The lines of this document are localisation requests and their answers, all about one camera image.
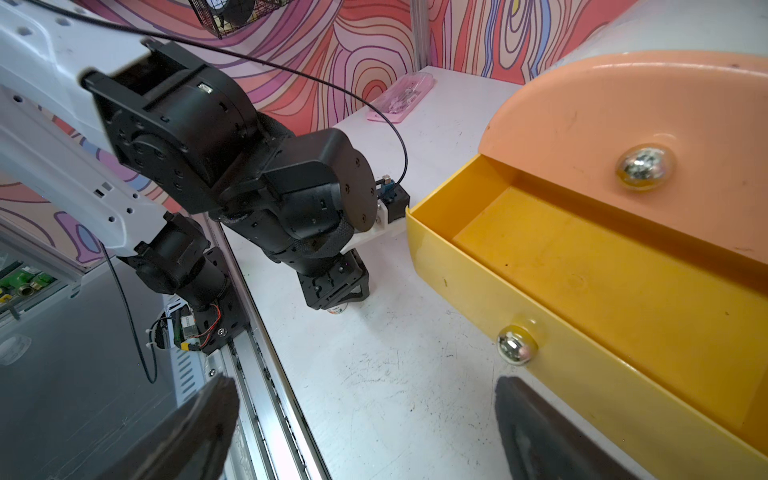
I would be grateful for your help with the peach top drawer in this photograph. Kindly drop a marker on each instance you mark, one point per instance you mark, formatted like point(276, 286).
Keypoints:
point(678, 138)

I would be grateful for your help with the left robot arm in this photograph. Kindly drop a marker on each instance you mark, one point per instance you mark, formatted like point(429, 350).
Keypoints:
point(134, 137)

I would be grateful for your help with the yellow drawer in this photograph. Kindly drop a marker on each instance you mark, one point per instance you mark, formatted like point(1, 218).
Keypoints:
point(658, 340)

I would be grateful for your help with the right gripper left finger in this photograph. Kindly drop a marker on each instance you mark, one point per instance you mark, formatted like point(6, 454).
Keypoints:
point(191, 443)

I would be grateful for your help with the green circuit board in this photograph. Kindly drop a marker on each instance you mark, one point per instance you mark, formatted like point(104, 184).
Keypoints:
point(19, 280)

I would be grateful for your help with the black wire basket left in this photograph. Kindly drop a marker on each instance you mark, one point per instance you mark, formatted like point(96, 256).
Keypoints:
point(224, 17)

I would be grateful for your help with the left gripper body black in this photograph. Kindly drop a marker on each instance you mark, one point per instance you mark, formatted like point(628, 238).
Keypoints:
point(303, 223)

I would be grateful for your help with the pink plastic tray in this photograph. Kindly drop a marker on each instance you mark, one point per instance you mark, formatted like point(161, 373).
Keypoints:
point(398, 101)

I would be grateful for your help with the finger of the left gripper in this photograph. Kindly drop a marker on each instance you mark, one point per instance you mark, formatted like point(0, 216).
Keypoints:
point(346, 281)

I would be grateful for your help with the white round drawer cabinet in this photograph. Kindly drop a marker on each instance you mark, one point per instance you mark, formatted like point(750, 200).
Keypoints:
point(714, 26)

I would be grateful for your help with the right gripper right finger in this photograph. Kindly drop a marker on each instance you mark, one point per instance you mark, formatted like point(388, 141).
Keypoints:
point(540, 443)

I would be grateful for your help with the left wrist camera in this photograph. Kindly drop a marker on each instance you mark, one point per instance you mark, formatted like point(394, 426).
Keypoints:
point(392, 201)

